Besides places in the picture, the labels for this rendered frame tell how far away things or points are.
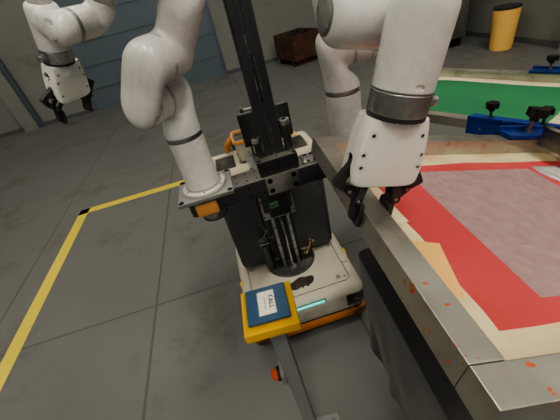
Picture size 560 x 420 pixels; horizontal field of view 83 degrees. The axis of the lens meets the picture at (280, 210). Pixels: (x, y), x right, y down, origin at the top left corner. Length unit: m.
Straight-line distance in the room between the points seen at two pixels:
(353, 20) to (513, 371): 0.39
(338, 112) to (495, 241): 0.51
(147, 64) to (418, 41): 0.49
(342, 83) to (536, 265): 0.57
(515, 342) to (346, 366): 1.37
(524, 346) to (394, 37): 0.36
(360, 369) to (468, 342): 1.41
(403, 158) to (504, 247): 0.22
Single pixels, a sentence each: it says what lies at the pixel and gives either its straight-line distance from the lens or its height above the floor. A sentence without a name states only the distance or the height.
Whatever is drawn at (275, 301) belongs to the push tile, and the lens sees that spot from 0.78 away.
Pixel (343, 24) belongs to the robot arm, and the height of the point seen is 1.51.
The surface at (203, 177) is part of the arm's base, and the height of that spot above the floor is 1.19.
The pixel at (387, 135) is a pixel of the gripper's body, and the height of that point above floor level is 1.39.
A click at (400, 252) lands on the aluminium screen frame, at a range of 0.43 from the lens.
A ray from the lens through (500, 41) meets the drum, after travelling 6.27.
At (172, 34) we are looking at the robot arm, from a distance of 0.74.
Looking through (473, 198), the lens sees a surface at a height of 1.17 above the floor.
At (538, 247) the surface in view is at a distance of 0.62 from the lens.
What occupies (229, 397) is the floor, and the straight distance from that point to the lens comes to 1.82.
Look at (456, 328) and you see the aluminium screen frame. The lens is 0.37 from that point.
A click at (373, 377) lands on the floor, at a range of 1.74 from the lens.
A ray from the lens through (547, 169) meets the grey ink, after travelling 0.93.
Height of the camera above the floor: 1.57
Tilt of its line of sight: 35 degrees down
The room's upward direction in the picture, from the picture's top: 15 degrees counter-clockwise
